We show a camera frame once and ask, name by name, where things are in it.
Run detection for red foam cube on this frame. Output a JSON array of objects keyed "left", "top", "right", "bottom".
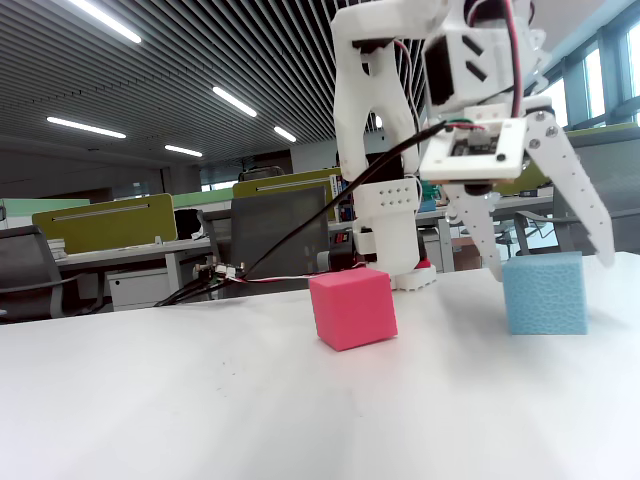
[{"left": 308, "top": 267, "right": 399, "bottom": 353}]

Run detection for white office desk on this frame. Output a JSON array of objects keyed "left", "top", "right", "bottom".
[{"left": 49, "top": 238, "right": 217, "bottom": 274}]

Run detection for black camera cable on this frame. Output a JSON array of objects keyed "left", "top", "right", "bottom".
[{"left": 153, "top": 122, "right": 449, "bottom": 307}]

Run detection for dark grey office chair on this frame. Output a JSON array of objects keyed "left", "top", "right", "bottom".
[{"left": 0, "top": 224, "right": 107, "bottom": 322}]

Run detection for small cable connector plug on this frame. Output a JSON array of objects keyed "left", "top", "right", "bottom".
[{"left": 195, "top": 257, "right": 247, "bottom": 284}]

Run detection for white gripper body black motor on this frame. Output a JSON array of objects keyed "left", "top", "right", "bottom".
[{"left": 510, "top": 28, "right": 556, "bottom": 121}]

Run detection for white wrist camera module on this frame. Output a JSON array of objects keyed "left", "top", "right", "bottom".
[{"left": 418, "top": 115, "right": 529, "bottom": 197}]

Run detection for white drawer cabinet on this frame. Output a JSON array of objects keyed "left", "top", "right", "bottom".
[{"left": 106, "top": 267, "right": 174, "bottom": 311}]

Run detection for blue foam cube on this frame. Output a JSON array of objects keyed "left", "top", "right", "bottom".
[{"left": 501, "top": 251, "right": 589, "bottom": 336}]

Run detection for black backpack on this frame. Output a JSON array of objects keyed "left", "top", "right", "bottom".
[{"left": 173, "top": 208, "right": 204, "bottom": 242}]

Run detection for brown cardboard box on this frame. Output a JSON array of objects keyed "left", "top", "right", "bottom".
[{"left": 451, "top": 238, "right": 485, "bottom": 272}]

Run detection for pale green desk divider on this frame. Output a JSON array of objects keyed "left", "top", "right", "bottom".
[{"left": 0, "top": 198, "right": 91, "bottom": 232}]

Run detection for upright books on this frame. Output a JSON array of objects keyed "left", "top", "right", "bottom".
[{"left": 328, "top": 173, "right": 357, "bottom": 222}]

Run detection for glass window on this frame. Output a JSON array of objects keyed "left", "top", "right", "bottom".
[{"left": 547, "top": 19, "right": 640, "bottom": 129}]

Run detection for olive green desk divider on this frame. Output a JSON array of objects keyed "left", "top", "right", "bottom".
[
  {"left": 232, "top": 168, "right": 342, "bottom": 201},
  {"left": 32, "top": 193, "right": 177, "bottom": 255}
]

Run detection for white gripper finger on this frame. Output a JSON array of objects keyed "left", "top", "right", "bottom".
[
  {"left": 523, "top": 106, "right": 616, "bottom": 269},
  {"left": 451, "top": 187, "right": 505, "bottom": 283}
]

